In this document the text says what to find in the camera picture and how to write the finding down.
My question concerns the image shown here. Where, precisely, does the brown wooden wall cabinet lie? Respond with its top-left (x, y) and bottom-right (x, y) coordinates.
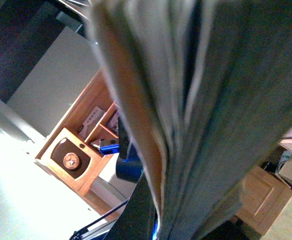
top-left (35, 69), bottom-right (118, 214)

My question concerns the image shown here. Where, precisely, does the small light wooden cabinet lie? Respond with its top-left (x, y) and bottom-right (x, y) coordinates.
top-left (236, 166), bottom-right (292, 236)

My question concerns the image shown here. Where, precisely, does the blue gripper mount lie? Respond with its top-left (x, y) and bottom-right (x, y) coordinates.
top-left (99, 118), bottom-right (143, 183)

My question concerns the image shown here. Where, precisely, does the grey book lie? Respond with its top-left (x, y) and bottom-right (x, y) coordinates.
top-left (87, 0), bottom-right (292, 240)

